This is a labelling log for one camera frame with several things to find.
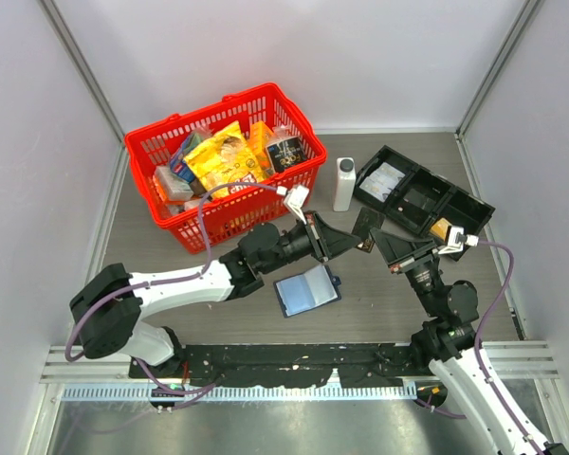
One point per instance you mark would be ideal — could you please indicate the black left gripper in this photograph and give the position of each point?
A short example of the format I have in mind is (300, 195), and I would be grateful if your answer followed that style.
(336, 242)

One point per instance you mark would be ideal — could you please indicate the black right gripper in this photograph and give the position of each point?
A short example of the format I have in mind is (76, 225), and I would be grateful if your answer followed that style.
(394, 248)

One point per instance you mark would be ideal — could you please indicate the blue leather card holder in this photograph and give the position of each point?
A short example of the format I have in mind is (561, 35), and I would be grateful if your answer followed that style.
(308, 291)

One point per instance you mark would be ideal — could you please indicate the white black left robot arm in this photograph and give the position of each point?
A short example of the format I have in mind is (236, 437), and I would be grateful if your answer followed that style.
(110, 311)

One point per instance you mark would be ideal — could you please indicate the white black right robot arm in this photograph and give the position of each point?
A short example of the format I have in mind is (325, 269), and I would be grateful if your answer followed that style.
(470, 378)

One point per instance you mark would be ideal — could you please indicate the gold card in tray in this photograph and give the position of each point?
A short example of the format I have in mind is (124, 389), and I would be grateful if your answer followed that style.
(440, 229)

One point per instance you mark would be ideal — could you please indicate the black cards in tray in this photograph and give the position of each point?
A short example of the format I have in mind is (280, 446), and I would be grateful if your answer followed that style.
(414, 200)

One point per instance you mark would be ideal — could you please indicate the white cards in tray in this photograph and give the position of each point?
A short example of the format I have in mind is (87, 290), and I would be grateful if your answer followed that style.
(382, 181)

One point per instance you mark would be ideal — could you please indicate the white bottle grey cap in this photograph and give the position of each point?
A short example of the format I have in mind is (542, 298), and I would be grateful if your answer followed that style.
(345, 183)

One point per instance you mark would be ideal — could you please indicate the black compartment tray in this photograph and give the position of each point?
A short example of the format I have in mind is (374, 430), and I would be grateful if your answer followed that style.
(460, 207)

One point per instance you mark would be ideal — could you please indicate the black wrapped roll package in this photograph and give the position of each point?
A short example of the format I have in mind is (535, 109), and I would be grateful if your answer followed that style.
(284, 150)

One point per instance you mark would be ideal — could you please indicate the red plastic shopping basket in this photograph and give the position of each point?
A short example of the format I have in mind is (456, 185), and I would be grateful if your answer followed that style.
(233, 210)

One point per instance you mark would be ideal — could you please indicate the orange snack box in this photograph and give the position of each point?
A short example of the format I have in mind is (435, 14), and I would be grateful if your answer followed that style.
(259, 136)

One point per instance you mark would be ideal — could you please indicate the yellow Lays chips bag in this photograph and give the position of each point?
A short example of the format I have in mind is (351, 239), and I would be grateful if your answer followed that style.
(224, 158)

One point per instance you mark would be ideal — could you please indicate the white sponge pack lower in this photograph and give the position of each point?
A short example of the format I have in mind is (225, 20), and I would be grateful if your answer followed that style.
(182, 206)

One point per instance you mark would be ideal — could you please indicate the white sponge pack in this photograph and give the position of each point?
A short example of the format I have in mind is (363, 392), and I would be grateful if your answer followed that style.
(182, 206)
(171, 189)

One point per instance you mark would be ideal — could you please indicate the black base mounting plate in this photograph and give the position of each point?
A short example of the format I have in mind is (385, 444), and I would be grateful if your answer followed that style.
(301, 366)

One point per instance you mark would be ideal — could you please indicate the white sponge pack upper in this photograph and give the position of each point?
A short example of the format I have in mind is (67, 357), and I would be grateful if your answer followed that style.
(171, 189)

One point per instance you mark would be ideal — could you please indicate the blue Vileda sponge pack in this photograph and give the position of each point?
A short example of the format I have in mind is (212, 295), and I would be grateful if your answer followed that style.
(177, 163)

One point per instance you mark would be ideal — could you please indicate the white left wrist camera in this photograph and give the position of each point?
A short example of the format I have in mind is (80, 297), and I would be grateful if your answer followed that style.
(294, 201)

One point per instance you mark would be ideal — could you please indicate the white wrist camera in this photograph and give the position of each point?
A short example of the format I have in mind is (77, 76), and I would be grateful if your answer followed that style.
(457, 240)
(294, 201)

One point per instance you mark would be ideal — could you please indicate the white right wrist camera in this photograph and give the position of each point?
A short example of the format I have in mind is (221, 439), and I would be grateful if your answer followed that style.
(457, 240)

